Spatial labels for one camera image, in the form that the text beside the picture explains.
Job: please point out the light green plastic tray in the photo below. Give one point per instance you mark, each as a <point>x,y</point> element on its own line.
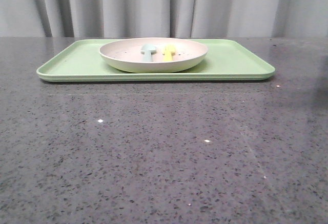
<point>225,60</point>

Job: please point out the cream speckled round plate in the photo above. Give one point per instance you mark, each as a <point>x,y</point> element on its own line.
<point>126,55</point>

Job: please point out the yellow silicone fork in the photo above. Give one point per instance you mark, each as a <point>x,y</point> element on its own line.
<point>168,52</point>

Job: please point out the light blue silicone spoon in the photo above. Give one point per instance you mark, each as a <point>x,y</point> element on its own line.
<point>147,50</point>

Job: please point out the grey pleated curtain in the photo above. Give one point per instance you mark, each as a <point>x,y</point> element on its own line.
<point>164,18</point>

